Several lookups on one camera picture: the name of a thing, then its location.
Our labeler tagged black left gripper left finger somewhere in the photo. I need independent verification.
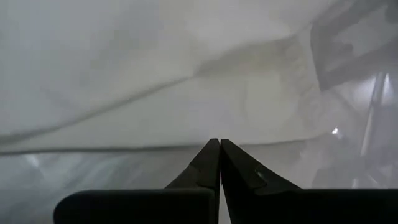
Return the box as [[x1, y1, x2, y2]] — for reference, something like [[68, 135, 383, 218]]
[[164, 138, 221, 224]]

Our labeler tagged plain white t-shirt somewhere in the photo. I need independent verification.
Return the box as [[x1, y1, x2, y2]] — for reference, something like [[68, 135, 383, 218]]
[[0, 0, 398, 190]]

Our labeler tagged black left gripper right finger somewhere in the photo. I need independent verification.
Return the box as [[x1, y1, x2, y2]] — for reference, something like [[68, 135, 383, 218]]
[[220, 138, 302, 224]]

